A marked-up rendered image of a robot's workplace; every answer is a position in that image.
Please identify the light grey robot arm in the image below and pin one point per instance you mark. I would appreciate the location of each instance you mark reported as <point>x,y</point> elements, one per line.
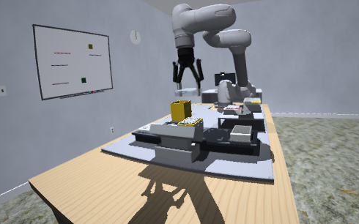
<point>186,22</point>

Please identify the yellow-framed tip rack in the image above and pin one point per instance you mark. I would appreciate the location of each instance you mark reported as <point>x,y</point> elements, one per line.
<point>192,122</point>

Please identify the yellow open-top bin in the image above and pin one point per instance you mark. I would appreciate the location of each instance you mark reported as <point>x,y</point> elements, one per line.
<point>180,110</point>

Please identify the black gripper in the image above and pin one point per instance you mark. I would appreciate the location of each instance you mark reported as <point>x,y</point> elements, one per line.
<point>186,59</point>

